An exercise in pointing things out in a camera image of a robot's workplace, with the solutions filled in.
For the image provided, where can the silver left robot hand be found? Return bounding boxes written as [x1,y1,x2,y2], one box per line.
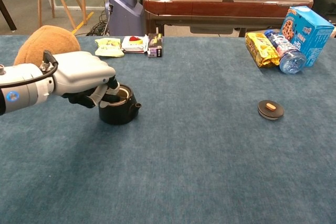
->
[51,51,122,109]

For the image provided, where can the black cast iron teapot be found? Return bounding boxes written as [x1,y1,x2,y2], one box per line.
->
[98,84,142,125]

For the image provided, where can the black lid with wooden knob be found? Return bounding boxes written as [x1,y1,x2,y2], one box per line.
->
[257,99,285,121]

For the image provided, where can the yellow-green snack bag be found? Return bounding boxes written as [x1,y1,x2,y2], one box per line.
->
[94,37,125,58]

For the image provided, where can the brown plush capybara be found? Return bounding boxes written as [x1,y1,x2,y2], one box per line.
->
[13,25,81,67]

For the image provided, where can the white snack packet red picture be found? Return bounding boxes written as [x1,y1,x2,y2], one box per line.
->
[121,35,148,54]

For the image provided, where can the dark table leg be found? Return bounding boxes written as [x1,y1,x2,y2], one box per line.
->
[0,0,17,31]

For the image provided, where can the blue table cloth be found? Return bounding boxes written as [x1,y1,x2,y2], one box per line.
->
[0,35,336,224]

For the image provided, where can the brown mahjong table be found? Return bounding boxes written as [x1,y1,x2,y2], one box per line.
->
[143,0,314,38]

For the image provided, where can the yellow biscuit pack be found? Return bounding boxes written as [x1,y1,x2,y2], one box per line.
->
[245,31,281,68]

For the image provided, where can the blue plastic drink bottle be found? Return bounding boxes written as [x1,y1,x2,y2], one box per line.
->
[264,29,307,74]

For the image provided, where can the blue cookie box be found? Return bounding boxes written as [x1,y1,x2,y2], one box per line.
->
[280,5,335,68]

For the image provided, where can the black bag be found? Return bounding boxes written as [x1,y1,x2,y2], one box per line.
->
[311,0,336,23]

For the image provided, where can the black floor cable bundle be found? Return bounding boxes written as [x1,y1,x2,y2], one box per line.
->
[86,11,110,37]

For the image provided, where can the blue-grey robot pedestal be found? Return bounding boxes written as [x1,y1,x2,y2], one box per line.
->
[104,0,145,37]

